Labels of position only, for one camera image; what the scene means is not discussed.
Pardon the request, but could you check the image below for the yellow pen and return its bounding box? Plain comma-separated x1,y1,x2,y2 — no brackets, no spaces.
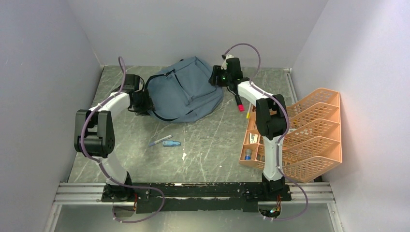
246,103,253,119

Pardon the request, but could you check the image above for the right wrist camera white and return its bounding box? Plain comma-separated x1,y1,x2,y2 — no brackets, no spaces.
221,54,234,70

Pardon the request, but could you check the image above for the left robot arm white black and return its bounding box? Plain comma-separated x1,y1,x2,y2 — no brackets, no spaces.
74,74,145,202

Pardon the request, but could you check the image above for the blue-grey backpack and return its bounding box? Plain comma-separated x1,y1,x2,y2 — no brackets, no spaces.
145,57,224,123

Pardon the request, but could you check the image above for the orange plastic desk organizer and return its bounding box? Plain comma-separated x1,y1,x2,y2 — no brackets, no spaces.
239,88,342,182

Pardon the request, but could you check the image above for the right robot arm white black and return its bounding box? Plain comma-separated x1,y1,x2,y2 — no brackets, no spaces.
209,55,290,200

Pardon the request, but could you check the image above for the blue pen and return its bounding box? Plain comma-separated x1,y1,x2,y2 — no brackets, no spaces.
148,135,172,147

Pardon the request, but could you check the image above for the pink highlighter marker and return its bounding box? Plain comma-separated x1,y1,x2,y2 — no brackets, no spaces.
234,94,244,112

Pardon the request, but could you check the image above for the blue-capped item in organizer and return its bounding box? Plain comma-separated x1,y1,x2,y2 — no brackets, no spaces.
244,149,253,160

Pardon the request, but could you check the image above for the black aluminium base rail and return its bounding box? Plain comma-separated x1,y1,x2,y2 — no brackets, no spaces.
54,182,335,214

